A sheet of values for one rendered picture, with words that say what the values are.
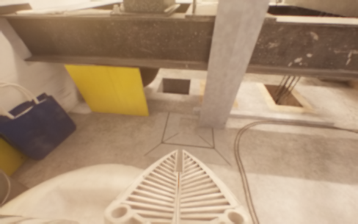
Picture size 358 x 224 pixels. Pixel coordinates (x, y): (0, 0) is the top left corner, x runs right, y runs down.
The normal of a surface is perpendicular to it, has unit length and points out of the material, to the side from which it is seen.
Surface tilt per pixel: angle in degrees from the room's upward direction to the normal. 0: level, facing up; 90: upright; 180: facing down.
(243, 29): 90
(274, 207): 0
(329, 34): 90
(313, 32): 90
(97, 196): 69
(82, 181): 1
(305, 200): 0
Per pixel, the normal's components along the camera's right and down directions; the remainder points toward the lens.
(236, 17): -0.23, 0.67
